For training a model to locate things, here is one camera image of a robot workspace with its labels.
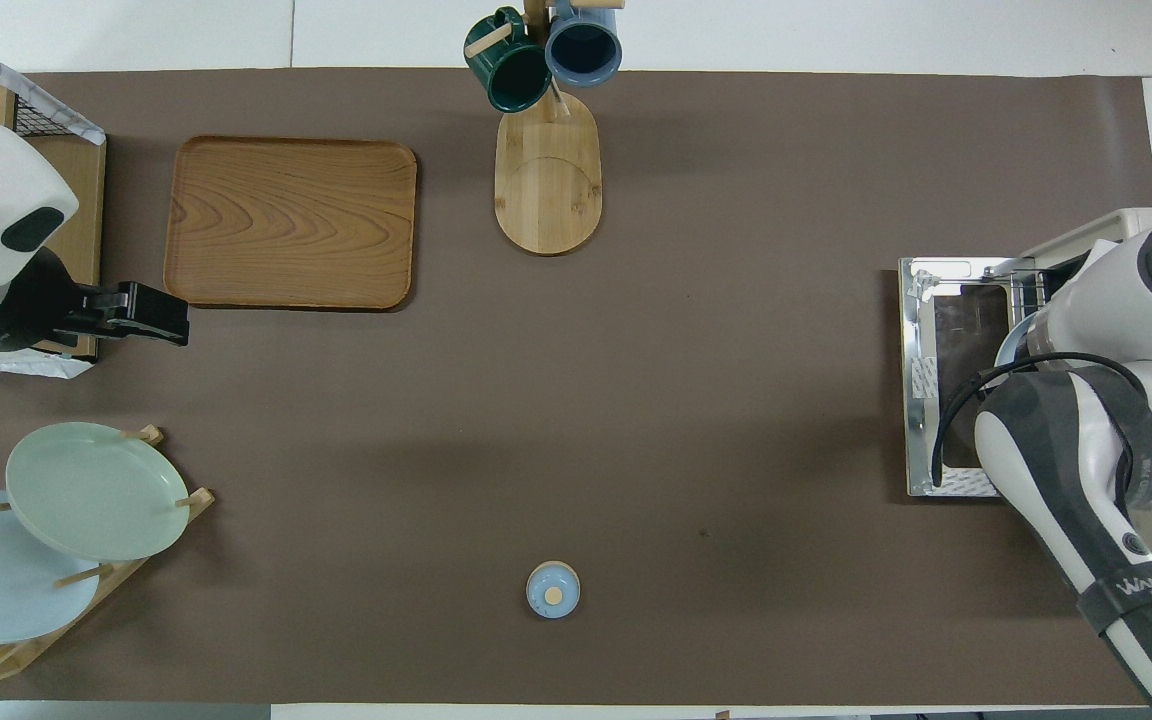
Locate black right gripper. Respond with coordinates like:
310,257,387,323
0,248,191,353

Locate oven glass door with handle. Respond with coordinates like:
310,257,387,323
898,256,1039,498

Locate light wooden stepped box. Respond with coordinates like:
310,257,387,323
0,78,107,361

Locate brown wooden tray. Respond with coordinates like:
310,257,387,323
163,136,419,312

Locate mint green plate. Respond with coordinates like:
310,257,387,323
5,421,191,563

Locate white grey patterned cloth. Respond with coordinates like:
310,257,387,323
0,22,109,381

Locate wooden plate rack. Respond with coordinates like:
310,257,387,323
0,425,215,687

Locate wooden mug tree stand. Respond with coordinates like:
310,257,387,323
464,0,627,256

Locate dark green mug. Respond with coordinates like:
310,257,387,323
463,8,553,114

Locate brown table mat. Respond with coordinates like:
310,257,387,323
0,68,1152,706

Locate blue mug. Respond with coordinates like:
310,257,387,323
544,0,624,89

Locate black wire basket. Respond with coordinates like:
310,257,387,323
0,40,72,141

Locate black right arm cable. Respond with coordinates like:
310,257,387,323
931,350,1149,463

